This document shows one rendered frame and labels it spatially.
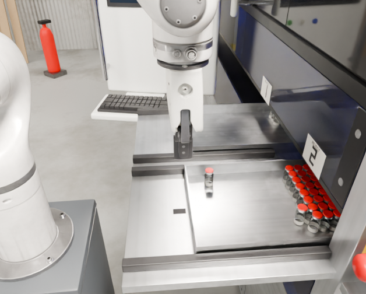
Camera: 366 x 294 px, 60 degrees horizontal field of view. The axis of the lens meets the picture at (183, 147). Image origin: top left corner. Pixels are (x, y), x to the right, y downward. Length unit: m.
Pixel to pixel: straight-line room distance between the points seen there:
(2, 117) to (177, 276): 0.42
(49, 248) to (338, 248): 0.57
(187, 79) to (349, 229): 0.38
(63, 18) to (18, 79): 4.52
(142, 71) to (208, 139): 0.58
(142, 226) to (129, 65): 0.89
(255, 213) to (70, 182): 1.72
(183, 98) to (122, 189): 1.75
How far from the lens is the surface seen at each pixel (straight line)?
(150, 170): 0.83
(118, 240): 1.86
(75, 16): 5.06
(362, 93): 0.58
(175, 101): 0.44
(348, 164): 0.61
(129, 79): 1.47
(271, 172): 0.87
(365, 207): 0.58
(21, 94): 0.61
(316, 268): 0.69
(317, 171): 0.70
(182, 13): 0.34
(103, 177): 2.29
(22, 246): 0.70
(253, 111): 1.16
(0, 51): 0.58
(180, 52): 0.43
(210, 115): 1.11
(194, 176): 0.83
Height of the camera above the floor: 1.40
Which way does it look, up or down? 34 degrees down
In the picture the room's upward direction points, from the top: straight up
